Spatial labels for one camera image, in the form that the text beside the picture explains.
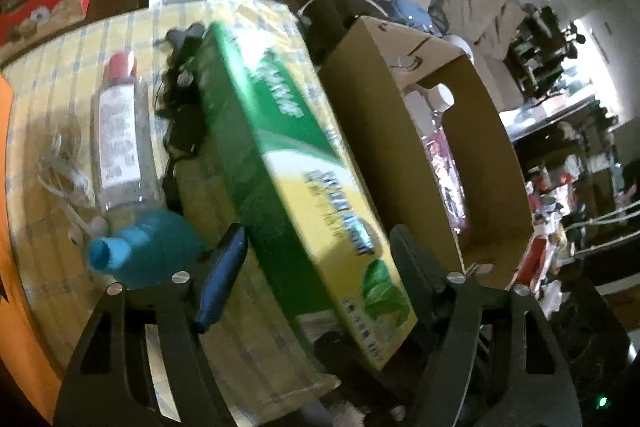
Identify clear bottle with pink cap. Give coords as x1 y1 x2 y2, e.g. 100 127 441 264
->
90 52 166 228

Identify cluttered dark shelf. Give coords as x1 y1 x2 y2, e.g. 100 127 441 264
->
505 7 640 308

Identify white earphones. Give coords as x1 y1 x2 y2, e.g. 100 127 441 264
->
37 122 108 253

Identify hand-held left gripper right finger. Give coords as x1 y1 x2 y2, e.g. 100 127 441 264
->
389 224 583 427

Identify green and yellow carton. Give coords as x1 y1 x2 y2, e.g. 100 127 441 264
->
197 23 418 370

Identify white blue fan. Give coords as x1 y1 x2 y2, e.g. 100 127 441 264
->
385 0 433 32

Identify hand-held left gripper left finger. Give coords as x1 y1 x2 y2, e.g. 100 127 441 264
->
52 223 249 427

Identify blue bottle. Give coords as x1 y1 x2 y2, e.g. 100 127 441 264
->
87 209 211 290

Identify brown cardboard box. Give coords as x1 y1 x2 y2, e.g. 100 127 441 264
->
317 16 535 290

